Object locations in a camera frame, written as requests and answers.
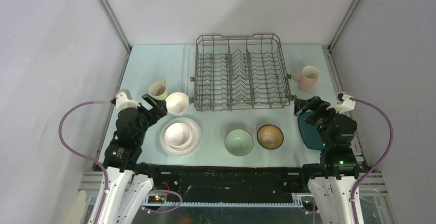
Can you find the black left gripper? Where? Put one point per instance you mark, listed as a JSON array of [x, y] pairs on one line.
[[159, 109]]

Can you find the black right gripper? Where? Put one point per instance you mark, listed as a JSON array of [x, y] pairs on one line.
[[301, 105]]

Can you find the small white ribbed bowl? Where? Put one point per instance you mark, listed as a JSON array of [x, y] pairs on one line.
[[177, 103]]

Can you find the pink ceramic mug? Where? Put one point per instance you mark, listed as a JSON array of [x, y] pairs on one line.
[[307, 78]]

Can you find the brown glazed bowl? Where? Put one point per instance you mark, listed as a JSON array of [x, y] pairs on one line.
[[270, 137]]

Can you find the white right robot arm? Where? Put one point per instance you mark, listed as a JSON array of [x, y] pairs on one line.
[[332, 181]]

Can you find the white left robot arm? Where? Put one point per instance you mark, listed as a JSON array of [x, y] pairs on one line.
[[123, 190]]

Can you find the light green ceramic mug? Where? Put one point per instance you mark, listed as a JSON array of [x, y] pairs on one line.
[[159, 90]]

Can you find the dark teal square plate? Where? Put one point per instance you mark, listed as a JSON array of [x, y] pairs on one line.
[[309, 134]]

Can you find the pale pink bowl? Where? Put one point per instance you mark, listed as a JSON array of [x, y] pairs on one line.
[[178, 135]]

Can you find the white scalloped plate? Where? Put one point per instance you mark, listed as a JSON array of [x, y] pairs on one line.
[[192, 145]]

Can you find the light green bowl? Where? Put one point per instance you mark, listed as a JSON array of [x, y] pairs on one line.
[[239, 142]]

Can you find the left electronics board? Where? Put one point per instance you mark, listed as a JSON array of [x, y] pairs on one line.
[[156, 199]]

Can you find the electronics board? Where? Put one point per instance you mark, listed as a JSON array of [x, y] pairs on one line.
[[308, 203], [156, 199]]

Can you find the right electronics board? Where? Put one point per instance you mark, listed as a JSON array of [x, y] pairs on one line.
[[308, 203]]

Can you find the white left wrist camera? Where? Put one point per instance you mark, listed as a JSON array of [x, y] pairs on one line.
[[123, 100]]

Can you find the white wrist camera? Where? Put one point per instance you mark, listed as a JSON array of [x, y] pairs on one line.
[[123, 100], [344, 103]]

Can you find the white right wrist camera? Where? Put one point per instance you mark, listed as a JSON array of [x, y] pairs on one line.
[[344, 103]]

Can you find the grey wire dish rack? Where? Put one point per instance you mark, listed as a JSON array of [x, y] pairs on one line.
[[235, 72]]

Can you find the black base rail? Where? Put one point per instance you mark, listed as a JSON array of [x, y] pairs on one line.
[[239, 185]]

